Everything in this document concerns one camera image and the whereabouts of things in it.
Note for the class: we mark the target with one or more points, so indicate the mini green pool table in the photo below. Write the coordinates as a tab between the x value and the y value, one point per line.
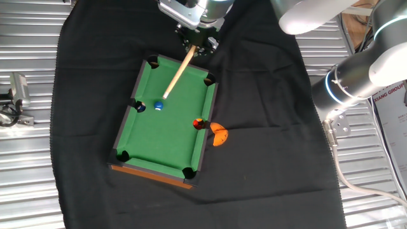
165	136

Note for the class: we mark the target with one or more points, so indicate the dark blue pool ball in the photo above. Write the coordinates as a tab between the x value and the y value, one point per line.
141	108

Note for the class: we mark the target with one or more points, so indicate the white printed sign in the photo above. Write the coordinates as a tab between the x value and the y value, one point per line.
394	121

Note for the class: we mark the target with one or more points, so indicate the silver camera bracket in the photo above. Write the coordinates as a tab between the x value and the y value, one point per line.
181	11

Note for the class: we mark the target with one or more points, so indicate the black cloth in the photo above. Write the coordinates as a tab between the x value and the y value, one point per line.
270	175

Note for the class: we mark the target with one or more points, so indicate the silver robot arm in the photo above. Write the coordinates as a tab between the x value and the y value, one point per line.
349	73

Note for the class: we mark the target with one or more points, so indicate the orange half-round plastic piece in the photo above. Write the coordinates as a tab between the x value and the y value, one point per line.
219	133

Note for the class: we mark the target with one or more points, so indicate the red pool ball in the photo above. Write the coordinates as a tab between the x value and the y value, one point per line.
198	123

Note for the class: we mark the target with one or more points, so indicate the metal camera stand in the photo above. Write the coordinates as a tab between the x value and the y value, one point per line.
25	121

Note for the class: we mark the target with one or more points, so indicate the clear plastic bag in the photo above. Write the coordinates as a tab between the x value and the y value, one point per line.
397	221

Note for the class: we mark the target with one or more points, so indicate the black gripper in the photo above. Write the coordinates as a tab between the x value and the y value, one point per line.
198	36

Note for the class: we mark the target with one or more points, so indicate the silver camera on stand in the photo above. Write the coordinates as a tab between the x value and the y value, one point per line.
20	89

